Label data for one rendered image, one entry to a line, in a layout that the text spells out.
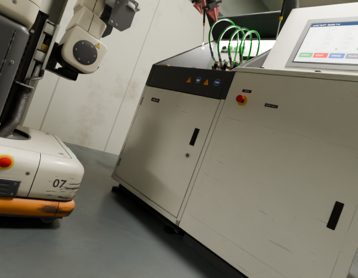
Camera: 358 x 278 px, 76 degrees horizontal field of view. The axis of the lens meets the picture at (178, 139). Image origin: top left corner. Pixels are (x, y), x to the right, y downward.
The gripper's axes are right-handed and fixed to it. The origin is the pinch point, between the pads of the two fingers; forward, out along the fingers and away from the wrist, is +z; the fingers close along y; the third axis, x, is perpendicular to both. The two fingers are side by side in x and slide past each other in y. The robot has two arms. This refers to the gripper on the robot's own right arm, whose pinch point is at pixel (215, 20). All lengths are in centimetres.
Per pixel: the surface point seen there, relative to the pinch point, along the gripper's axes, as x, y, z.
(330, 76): -63, -5, 34
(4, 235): -24, -134, 38
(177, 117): 6, -42, 43
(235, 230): -49, -61, 83
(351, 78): -70, -4, 35
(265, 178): -53, -42, 65
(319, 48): -40, 30, 31
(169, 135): 8, -51, 51
